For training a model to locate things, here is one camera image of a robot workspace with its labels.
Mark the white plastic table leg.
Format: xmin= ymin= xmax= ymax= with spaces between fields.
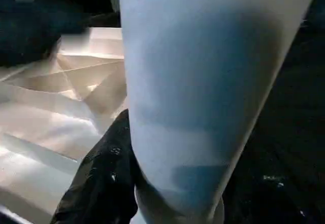
xmin=118 ymin=0 xmax=320 ymax=224

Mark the white plastic table top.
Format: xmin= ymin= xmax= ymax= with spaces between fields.
xmin=0 ymin=27 xmax=127 ymax=224

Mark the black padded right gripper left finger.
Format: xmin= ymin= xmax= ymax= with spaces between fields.
xmin=49 ymin=108 xmax=140 ymax=224

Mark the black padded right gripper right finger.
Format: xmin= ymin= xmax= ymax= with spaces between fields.
xmin=224 ymin=144 xmax=325 ymax=224

